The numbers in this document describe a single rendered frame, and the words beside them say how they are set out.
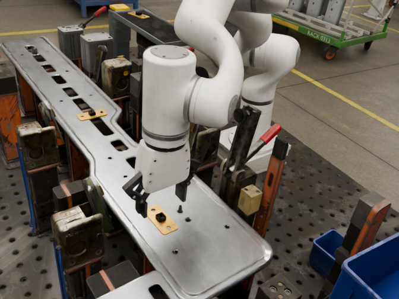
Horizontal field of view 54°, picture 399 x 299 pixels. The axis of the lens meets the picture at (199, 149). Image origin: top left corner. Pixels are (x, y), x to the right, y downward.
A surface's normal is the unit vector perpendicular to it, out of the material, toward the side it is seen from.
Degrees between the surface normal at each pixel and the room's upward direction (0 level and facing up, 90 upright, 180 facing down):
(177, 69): 90
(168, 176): 94
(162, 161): 90
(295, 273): 0
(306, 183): 0
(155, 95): 90
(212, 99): 52
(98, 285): 0
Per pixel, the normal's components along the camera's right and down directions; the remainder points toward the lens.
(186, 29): -0.57, 0.50
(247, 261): 0.10, -0.82
